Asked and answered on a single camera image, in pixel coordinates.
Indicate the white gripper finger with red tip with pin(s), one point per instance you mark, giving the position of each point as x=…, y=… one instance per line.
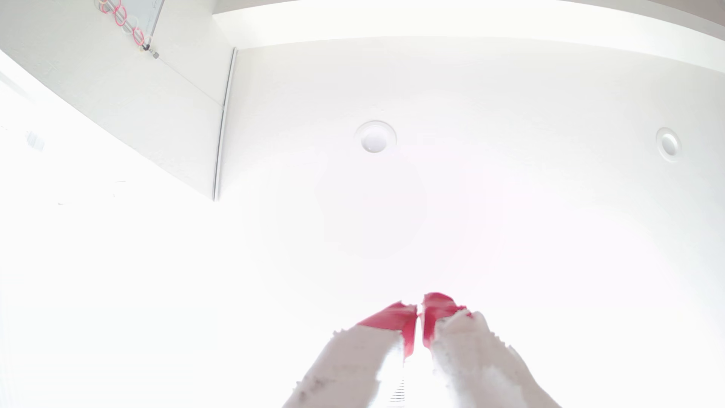
x=362, y=357
x=476, y=362

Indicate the round recessed ceiling light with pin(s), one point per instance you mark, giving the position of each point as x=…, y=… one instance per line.
x=375, y=138
x=669, y=144

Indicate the small grey wall fixture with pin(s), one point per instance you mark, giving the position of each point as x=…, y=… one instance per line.
x=34, y=141

